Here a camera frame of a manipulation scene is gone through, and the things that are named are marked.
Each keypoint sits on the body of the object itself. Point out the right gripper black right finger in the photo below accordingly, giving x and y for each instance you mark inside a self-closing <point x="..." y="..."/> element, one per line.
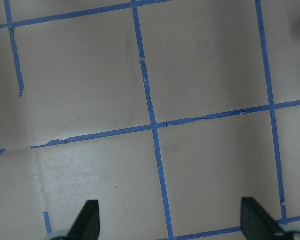
<point x="256" y="223"/>

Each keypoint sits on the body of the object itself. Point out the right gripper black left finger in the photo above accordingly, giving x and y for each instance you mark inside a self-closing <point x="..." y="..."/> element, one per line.
<point x="87" y="225"/>

